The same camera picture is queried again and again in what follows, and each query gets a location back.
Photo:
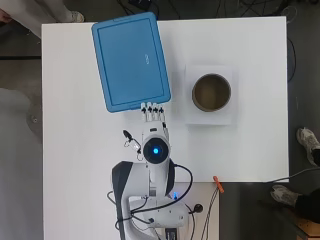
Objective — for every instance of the white flat box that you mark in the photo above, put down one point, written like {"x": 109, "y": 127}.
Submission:
{"x": 200, "y": 118}

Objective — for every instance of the person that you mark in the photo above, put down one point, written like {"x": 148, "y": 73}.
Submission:
{"x": 36, "y": 11}

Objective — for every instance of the brown round tub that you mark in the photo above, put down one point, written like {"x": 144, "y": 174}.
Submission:
{"x": 211, "y": 92}

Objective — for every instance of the black round knob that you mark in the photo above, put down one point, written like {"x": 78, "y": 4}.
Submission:
{"x": 198, "y": 208}

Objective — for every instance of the blue plastic lid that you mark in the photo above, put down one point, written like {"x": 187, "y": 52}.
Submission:
{"x": 131, "y": 61}

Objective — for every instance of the orange clamp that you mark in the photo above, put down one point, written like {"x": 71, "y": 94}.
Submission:
{"x": 218, "y": 184}

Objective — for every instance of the person's shoe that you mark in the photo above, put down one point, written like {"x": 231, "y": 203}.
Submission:
{"x": 284, "y": 195}
{"x": 309, "y": 145}

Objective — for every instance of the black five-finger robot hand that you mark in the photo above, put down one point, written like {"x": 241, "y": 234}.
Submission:
{"x": 154, "y": 125}

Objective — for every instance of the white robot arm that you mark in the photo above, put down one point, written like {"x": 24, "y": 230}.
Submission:
{"x": 156, "y": 173}

